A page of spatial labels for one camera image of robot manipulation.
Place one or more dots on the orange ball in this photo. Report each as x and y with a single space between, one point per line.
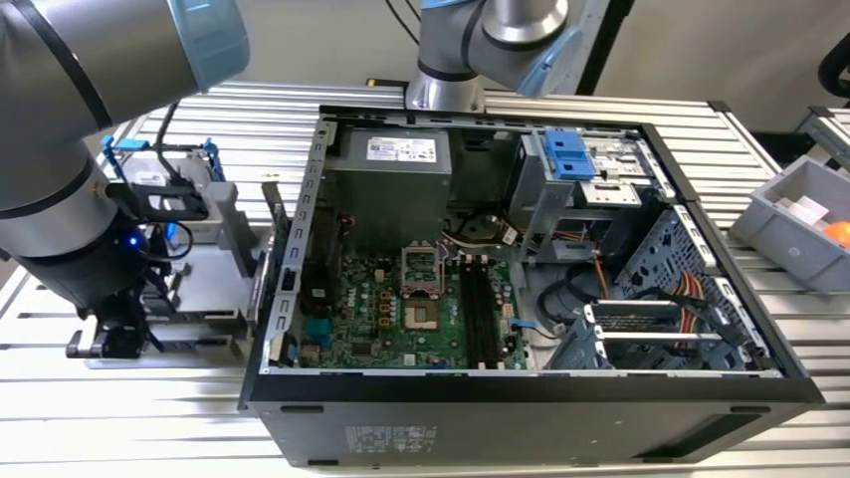
840 234

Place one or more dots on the grey power supply unit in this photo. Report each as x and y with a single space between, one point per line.
389 199

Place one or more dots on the CPU socket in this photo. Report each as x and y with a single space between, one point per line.
422 313

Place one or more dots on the black PC case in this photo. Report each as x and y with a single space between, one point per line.
465 428

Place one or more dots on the white block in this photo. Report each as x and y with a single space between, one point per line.
806 209

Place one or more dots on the green motherboard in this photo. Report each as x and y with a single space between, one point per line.
362 331

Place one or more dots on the blue plastic drive latch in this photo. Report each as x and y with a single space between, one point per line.
567 159

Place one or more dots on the grey parts rack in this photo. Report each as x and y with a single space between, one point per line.
226 219

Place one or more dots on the silver hard disk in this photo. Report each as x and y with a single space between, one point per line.
143 174

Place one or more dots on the grey plastic bin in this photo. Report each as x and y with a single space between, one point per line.
790 249

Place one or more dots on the black office chair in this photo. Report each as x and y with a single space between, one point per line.
826 74

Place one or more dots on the metal slat side table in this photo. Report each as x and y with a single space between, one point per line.
826 129

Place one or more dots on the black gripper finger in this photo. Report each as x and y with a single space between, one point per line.
123 333

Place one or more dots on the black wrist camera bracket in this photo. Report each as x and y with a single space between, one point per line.
197 204

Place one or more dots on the RAM stick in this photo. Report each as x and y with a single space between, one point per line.
193 315
179 342

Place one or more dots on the metal disk bay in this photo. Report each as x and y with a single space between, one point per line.
654 337

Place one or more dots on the black frame post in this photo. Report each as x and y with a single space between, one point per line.
607 50

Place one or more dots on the metal drive cage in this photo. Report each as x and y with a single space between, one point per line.
607 191

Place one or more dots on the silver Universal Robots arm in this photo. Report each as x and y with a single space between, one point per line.
67 74

